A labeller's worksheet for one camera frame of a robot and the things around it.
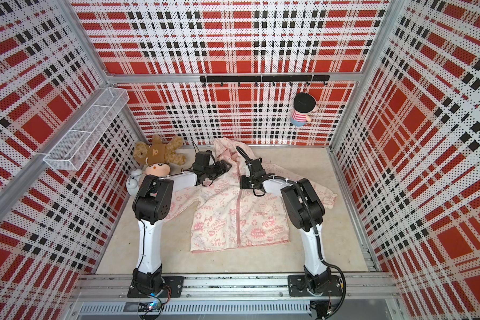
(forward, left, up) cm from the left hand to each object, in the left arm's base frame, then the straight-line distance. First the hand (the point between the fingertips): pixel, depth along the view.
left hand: (231, 166), depth 105 cm
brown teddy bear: (+8, +40, +3) cm, 41 cm away
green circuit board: (-61, +24, -3) cm, 65 cm away
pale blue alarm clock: (-15, +44, +7) cm, 47 cm away
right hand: (-8, -7, -2) cm, 11 cm away
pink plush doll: (-3, +38, +3) cm, 38 cm away
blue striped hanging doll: (+15, -36, +29) cm, 48 cm away
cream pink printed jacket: (-26, +2, -3) cm, 27 cm away
